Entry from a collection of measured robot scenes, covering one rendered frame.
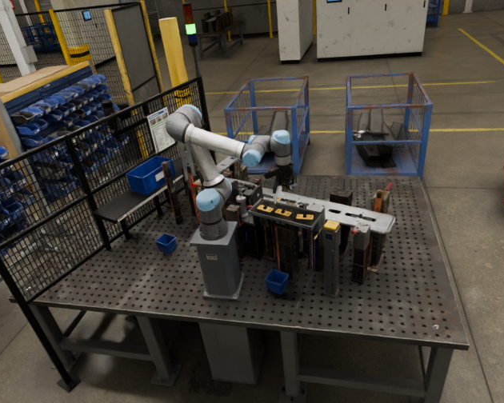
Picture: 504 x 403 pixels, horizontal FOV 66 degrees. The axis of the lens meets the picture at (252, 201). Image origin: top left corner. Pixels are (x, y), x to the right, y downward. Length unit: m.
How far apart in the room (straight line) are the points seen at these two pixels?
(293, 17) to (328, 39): 0.97
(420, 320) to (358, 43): 8.55
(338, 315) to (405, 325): 0.32
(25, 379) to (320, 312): 2.14
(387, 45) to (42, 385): 9.25
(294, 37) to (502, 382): 8.62
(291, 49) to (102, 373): 8.61
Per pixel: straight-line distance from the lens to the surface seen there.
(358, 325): 2.10
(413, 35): 10.25
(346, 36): 10.12
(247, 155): 1.69
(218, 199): 1.93
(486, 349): 3.09
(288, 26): 10.14
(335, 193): 2.43
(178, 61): 3.15
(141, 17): 5.80
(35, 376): 3.32
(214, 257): 2.05
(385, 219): 2.28
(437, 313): 2.23
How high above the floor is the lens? 2.29
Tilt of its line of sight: 32 degrees down
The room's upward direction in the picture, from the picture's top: 7 degrees counter-clockwise
